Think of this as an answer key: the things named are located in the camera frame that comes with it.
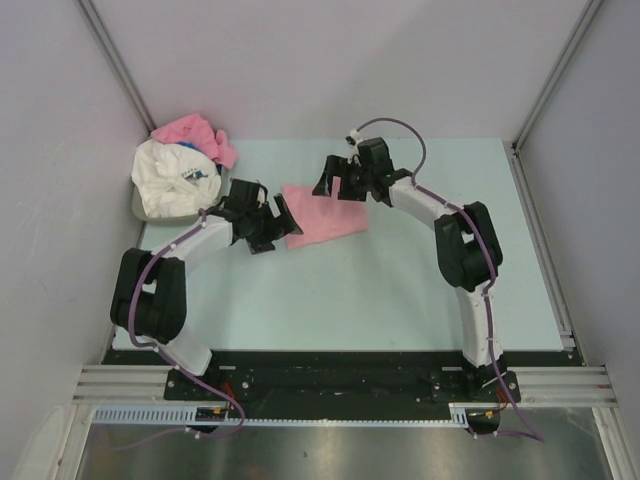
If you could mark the right corner aluminium post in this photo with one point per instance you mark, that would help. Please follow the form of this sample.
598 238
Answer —
568 52

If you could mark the blue garment in basket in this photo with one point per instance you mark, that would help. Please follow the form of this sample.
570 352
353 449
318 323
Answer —
188 145

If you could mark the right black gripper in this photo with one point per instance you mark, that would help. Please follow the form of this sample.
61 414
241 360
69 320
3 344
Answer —
334 166

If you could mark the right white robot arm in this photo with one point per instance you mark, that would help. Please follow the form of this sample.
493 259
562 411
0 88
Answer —
467 248

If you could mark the pink t shirt in basket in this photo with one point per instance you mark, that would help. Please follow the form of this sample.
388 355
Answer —
194 128

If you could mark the aluminium rail frame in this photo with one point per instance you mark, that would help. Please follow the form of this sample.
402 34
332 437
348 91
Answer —
570 382
121 384

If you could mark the pink t shirt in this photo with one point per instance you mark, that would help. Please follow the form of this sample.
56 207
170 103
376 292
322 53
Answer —
322 219
194 128

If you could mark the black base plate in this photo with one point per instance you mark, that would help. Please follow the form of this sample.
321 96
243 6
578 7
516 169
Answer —
439 377

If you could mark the aluminium rail frame right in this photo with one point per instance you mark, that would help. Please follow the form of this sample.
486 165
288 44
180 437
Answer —
570 382

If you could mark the corner aluminium post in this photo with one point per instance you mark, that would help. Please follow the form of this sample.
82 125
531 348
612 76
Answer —
568 52
108 48

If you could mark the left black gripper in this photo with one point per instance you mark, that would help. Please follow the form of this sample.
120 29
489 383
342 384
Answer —
265 242

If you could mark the white t shirt in basket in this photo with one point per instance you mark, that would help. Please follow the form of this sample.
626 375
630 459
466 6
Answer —
152 157

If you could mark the grey laundry basket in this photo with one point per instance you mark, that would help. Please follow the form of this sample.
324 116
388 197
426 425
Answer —
176 199

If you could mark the slotted grey cable duct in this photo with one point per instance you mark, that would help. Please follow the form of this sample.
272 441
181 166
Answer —
450 416

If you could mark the aluminium rail frame left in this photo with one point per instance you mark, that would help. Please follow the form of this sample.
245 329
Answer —
121 384

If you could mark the left corner aluminium post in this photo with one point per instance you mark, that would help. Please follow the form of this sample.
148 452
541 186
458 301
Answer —
108 48

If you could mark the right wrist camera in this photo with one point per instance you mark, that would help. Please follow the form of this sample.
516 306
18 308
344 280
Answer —
352 137

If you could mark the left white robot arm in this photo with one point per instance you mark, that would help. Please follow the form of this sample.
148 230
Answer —
150 299

